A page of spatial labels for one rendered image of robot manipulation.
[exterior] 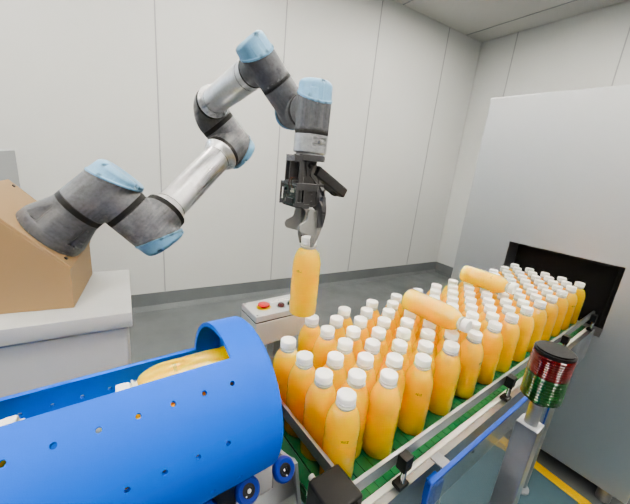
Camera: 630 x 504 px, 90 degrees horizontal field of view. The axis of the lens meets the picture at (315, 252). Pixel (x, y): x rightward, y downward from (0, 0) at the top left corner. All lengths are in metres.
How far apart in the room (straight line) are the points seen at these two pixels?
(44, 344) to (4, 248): 0.22
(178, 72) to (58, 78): 0.87
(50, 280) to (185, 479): 0.57
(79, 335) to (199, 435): 0.48
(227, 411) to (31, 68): 3.07
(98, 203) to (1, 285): 0.26
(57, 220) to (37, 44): 2.53
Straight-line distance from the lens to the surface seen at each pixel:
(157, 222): 0.91
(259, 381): 0.55
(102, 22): 3.38
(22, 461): 0.52
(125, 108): 3.27
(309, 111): 0.72
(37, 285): 0.94
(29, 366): 0.97
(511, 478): 0.85
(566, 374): 0.71
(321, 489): 0.67
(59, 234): 0.92
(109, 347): 0.94
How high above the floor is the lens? 1.53
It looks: 16 degrees down
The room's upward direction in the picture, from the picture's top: 6 degrees clockwise
